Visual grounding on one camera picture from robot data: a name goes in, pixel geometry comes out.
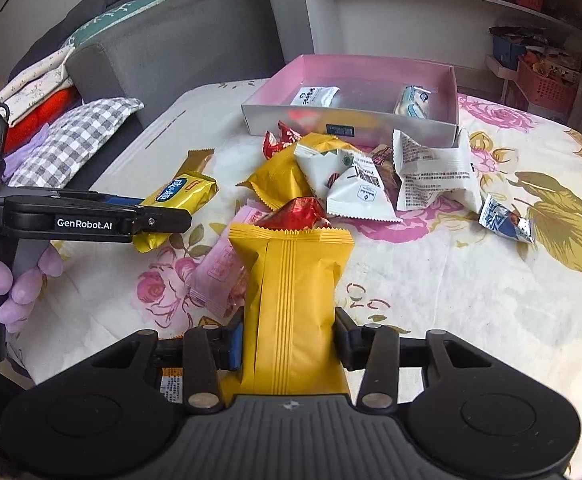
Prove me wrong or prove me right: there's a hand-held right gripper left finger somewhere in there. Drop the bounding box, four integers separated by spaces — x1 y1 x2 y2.
92 309 245 413

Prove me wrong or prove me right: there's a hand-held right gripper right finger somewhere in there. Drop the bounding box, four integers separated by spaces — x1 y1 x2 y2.
335 307 492 410

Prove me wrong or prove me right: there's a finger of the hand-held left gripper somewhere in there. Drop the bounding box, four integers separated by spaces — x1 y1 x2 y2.
8 188 144 207
4 196 192 245

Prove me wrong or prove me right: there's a yellow snack bar blue label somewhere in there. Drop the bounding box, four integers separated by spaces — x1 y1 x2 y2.
140 172 218 212

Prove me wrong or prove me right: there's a large yellow ridged snack packet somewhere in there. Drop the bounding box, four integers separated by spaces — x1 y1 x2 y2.
227 224 355 397

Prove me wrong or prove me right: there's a pink snack packet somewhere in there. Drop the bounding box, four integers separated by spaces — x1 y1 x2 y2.
188 205 253 319

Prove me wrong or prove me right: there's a gold foil snack packet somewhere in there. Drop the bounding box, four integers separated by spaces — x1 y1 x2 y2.
134 149 216 254

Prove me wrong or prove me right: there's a red foil snack packet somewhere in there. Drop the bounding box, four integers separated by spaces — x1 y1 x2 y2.
262 197 333 232

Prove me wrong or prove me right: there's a white snack packet blue logo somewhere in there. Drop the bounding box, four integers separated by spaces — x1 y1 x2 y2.
325 162 405 224

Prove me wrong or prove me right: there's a large white printed snack packet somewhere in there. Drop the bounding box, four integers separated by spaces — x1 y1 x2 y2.
392 128 484 212

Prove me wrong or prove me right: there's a pink cardboard box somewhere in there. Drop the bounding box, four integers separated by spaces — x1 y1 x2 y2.
241 54 460 149

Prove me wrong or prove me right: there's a person's left hand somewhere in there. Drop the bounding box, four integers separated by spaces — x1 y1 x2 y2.
0 246 64 335

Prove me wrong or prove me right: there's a purple cloth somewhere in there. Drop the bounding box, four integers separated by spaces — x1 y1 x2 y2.
0 125 51 185

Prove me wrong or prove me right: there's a red folded cloth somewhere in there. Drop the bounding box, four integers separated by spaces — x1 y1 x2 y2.
3 87 80 155

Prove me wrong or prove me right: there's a grey checkered pillow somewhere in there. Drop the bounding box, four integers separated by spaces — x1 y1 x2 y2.
8 97 145 189

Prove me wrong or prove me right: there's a folded floral cloth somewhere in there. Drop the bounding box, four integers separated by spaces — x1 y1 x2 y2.
0 45 80 125

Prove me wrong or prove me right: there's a floral tablecloth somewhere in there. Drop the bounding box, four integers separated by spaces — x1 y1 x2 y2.
16 77 582 480

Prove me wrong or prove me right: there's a dark grey cushion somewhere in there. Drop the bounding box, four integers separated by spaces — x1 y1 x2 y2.
8 0 120 82

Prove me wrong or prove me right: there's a grey sofa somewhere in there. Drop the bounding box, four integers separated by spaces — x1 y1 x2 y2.
7 0 286 192

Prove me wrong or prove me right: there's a small red candy packet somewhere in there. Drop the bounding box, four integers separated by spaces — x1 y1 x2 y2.
263 120 305 162

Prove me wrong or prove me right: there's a teal cushion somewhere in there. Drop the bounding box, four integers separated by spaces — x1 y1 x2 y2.
61 0 173 52

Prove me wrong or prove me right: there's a brown snack packet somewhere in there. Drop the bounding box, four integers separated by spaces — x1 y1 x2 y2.
370 143 403 192

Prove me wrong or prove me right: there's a blue white small snack packet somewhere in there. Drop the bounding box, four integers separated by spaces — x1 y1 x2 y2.
478 193 536 244

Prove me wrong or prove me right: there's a white snack packet dark print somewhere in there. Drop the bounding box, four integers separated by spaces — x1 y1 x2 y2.
290 85 342 109

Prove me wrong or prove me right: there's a light blue white snack packet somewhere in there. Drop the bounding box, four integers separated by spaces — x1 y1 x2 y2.
394 84 433 121

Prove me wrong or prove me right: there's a white shelf unit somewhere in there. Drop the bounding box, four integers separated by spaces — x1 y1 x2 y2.
297 0 582 127

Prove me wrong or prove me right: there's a large pink plastic basket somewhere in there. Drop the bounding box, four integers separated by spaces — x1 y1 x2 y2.
515 56 580 117

